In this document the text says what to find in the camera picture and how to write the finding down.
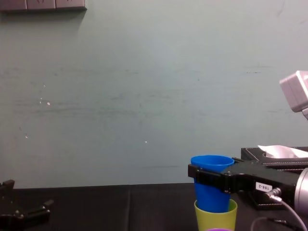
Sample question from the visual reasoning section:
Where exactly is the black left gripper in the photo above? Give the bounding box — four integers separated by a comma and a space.
0, 179, 54, 231

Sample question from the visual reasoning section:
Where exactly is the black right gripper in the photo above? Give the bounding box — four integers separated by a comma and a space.
188, 157, 303, 194

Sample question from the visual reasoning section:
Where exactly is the blue plastic cup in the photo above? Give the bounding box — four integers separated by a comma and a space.
191, 155, 235, 214

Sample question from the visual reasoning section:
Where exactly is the black leather tissue box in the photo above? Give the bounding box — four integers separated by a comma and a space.
241, 146, 308, 211

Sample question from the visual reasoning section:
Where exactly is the green plastic cup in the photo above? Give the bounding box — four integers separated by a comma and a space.
194, 199, 238, 231

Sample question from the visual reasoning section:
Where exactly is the white tissue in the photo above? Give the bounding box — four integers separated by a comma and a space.
257, 144, 308, 160

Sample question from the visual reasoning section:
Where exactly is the black table cloth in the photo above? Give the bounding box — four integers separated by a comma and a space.
0, 182, 308, 231

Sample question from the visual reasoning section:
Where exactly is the thin dark cable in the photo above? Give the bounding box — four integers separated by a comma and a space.
251, 216, 304, 231

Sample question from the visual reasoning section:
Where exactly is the grey cable with silver plug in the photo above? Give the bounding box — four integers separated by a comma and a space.
264, 187, 308, 231

